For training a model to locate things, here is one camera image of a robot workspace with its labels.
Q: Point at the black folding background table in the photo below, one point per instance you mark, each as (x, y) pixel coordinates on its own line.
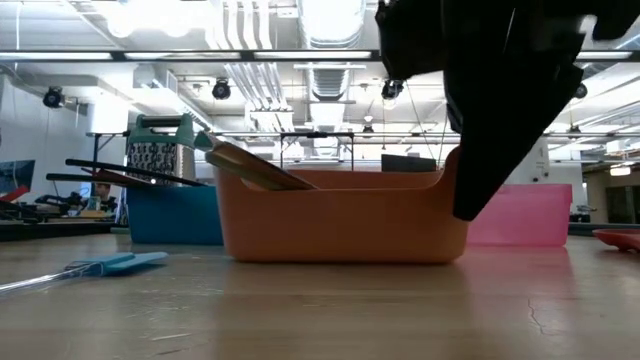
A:
(317, 134)

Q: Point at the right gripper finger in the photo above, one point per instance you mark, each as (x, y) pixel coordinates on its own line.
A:
(490, 150)

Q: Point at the teal blue plastic bin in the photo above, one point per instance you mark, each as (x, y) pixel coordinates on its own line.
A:
(170, 215)

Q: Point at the black background robot arms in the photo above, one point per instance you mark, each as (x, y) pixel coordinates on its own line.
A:
(60, 200)

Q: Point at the lit wall lamp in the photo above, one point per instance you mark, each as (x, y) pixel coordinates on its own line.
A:
(620, 170)

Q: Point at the black overhead frame beam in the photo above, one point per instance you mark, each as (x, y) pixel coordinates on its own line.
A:
(120, 55)

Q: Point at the silver ventilation duct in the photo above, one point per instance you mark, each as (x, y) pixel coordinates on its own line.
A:
(330, 80)

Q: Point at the black background monitor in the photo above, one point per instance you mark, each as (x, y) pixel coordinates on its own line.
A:
(407, 164)

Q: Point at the person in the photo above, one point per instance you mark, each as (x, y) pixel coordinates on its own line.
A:
(102, 191)

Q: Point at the blue screen monitor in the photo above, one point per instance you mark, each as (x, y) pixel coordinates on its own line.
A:
(17, 172)

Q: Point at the pink translucent plastic bin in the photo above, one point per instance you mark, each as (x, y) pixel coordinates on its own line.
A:
(530, 220)

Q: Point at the black ceiling spotlight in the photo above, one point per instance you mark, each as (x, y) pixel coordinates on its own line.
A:
(392, 90)
(52, 97)
(581, 91)
(221, 90)

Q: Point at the black background frame rail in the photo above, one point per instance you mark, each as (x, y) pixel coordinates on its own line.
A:
(300, 134)

